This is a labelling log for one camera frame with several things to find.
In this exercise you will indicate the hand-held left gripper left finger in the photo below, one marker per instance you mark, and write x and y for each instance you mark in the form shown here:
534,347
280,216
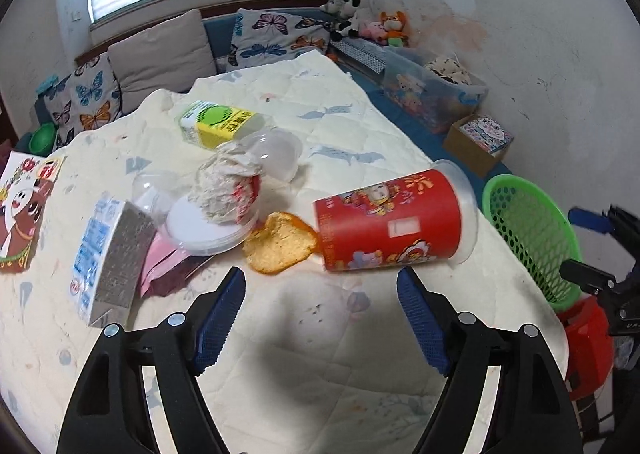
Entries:
220,324

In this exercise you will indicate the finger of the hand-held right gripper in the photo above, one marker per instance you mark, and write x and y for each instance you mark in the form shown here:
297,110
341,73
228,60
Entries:
590,220
587,276

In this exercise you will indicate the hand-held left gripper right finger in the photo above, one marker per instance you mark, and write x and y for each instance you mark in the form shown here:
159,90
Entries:
422,329

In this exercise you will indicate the green plastic mesh basket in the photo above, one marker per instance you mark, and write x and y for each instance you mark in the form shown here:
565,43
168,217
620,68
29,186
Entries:
525,234

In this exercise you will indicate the pink snack packet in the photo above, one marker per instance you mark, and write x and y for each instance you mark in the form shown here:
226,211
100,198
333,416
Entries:
160,269

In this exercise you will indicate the clear plastic bowl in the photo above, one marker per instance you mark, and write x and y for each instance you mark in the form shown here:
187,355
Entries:
200,236

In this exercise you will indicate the round yellow cracker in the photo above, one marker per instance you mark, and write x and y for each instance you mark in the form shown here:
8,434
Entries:
280,244

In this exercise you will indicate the red printed paper cup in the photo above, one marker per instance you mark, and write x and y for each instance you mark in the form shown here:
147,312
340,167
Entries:
400,214

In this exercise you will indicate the blue white drink carton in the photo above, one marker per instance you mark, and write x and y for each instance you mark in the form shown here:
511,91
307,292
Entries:
100,254

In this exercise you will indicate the white paper wrapper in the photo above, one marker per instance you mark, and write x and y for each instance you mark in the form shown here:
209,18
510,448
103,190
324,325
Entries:
220,184

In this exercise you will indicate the red plastic stool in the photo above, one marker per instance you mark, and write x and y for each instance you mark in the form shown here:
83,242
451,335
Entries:
585,334

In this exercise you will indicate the cartoon printed flat box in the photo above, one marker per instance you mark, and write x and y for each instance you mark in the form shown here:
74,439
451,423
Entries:
487,134

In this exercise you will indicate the brown cardboard box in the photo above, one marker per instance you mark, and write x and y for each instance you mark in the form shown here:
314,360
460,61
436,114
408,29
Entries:
465,159

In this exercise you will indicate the clear plastic dome lid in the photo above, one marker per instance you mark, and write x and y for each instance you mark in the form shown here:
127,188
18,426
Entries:
150,189

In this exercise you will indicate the blue bed mattress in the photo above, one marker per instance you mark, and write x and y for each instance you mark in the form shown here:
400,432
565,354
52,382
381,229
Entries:
432,149

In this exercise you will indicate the translucent plastic cup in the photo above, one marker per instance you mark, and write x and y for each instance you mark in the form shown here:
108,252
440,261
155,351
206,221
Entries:
280,151

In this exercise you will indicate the green yellow snack pack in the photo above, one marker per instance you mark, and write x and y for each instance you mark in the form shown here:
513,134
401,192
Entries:
215,124

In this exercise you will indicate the clear plastic storage bin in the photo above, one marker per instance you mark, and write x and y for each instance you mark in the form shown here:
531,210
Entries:
425,94

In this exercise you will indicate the spotted plush cloth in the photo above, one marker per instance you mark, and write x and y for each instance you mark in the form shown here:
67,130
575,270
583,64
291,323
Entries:
447,69

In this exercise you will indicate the red cartoon printed box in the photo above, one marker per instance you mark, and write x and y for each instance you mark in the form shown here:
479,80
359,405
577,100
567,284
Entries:
25,214

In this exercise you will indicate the green plastic bowl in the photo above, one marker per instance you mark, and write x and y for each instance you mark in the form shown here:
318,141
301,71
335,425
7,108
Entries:
41,139

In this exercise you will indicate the butterfly print pillow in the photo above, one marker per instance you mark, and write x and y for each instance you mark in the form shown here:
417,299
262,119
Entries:
270,34
90,94

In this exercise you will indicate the orange plush toy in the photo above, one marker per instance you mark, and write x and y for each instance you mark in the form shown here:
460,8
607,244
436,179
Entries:
394,26

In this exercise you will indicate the beige pillow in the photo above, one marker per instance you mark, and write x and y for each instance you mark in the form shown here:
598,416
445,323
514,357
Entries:
160,54

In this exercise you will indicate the dotted blue long box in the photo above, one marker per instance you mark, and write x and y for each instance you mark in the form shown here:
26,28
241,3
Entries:
362,56

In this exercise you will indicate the pink plush toy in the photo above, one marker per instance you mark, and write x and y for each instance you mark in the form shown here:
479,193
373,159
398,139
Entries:
374,31

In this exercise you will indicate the dark wooden headboard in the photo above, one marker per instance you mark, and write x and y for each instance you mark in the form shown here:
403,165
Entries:
220,9

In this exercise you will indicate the black white cow plush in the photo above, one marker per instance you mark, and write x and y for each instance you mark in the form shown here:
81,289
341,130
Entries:
352,9

